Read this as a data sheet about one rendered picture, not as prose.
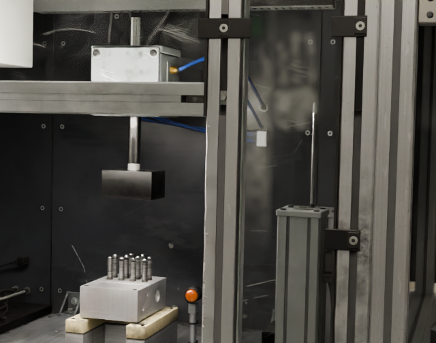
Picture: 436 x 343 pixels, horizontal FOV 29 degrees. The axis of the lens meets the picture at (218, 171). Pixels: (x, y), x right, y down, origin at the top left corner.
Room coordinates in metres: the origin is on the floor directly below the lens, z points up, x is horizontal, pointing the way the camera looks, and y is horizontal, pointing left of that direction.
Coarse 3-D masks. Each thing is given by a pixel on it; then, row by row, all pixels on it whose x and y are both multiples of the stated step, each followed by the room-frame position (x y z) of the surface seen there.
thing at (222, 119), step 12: (228, 0) 1.11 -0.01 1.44; (216, 240) 1.11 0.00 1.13; (216, 252) 1.11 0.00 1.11; (216, 264) 1.11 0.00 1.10; (216, 276) 1.11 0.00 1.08; (216, 288) 1.11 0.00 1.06; (216, 300) 1.11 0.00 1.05; (216, 312) 1.11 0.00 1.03; (216, 324) 1.11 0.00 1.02; (216, 336) 1.11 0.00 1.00
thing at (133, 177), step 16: (128, 144) 1.37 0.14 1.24; (128, 160) 1.37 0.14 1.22; (112, 176) 1.35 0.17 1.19; (128, 176) 1.34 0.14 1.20; (144, 176) 1.33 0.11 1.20; (160, 176) 1.37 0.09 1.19; (112, 192) 1.35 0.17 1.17; (128, 192) 1.34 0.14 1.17; (144, 192) 1.33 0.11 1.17; (160, 192) 1.37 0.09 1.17
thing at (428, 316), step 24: (432, 48) 1.88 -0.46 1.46; (432, 72) 1.06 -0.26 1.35; (432, 96) 1.06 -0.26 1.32; (432, 120) 1.06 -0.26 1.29; (432, 144) 1.06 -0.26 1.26; (432, 168) 1.06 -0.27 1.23; (432, 192) 1.06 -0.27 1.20; (432, 216) 1.06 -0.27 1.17; (432, 240) 1.06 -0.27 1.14; (432, 264) 1.06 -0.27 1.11; (432, 288) 1.06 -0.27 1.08; (432, 312) 1.06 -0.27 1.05; (408, 336) 1.43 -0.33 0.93; (432, 336) 1.06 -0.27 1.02
